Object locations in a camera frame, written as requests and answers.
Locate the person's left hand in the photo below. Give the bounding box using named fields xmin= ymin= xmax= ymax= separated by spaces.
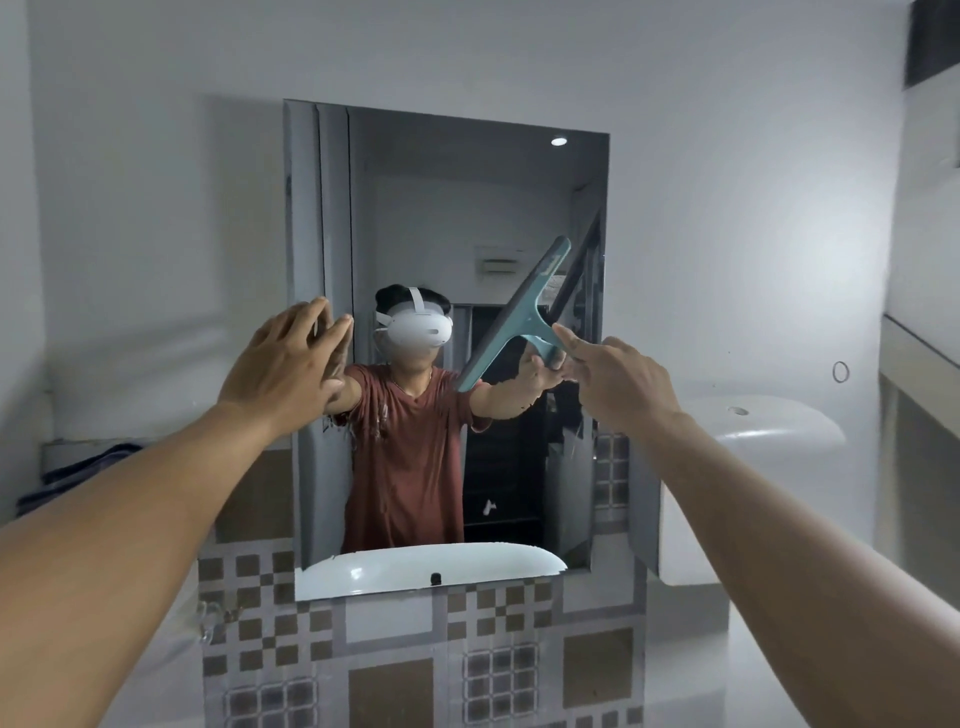
xmin=216 ymin=296 xmax=355 ymax=441

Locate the person's right hand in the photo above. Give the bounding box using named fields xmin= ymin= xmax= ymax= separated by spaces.
xmin=552 ymin=323 xmax=684 ymax=441

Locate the teal window squeegee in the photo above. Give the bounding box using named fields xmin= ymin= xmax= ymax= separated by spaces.
xmin=454 ymin=235 xmax=575 ymax=394

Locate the person's right forearm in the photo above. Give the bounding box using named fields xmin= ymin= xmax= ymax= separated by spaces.
xmin=600 ymin=408 xmax=960 ymax=728

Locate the person's left forearm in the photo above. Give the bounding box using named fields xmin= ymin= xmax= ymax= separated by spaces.
xmin=0 ymin=401 xmax=298 ymax=728

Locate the dark blue towel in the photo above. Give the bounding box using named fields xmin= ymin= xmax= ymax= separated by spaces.
xmin=16 ymin=442 xmax=145 ymax=517

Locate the white toilet tank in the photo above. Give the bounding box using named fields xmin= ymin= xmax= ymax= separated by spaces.
xmin=658 ymin=394 xmax=849 ymax=588

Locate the rectangular wall mirror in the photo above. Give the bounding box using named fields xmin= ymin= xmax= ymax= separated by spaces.
xmin=283 ymin=99 xmax=663 ymax=603

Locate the chrome wall hook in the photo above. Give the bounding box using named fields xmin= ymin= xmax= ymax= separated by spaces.
xmin=191 ymin=600 xmax=243 ymax=648

